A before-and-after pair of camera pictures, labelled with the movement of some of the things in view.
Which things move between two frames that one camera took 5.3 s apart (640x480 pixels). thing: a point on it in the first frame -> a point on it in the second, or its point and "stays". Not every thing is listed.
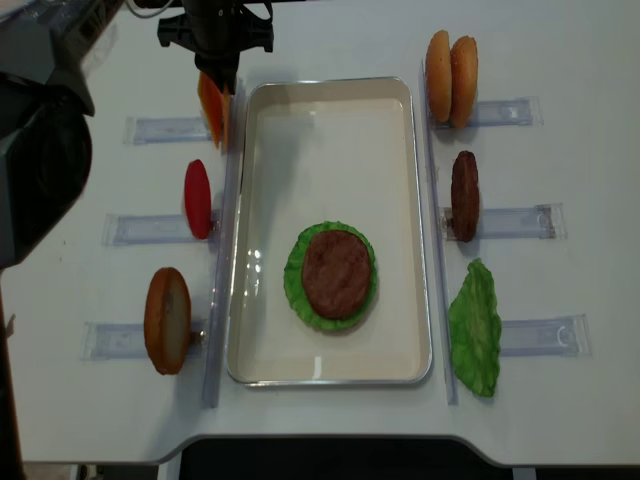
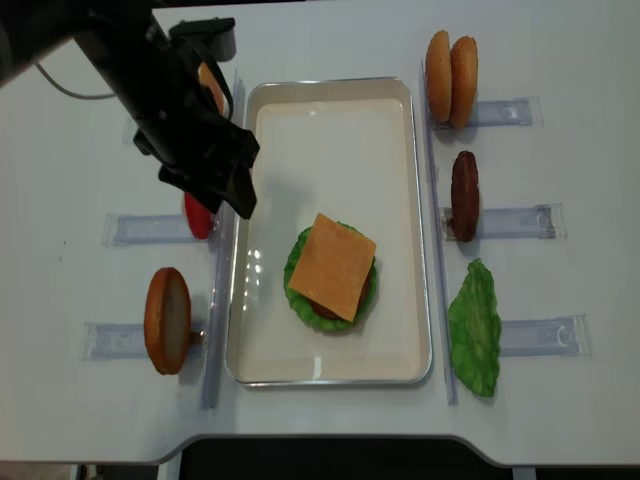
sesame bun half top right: (464, 69) stays
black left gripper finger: (227, 73) -> (241, 193)
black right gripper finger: (218, 70) -> (208, 195)
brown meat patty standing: (465, 196) stays
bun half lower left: (167, 320) stays
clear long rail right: (438, 239) stays
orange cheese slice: (226, 117) -> (332, 268)
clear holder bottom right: (566, 337) stays
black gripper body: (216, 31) -> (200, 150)
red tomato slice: (197, 199) stays
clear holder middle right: (546, 221) stays
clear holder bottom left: (125, 340) stays
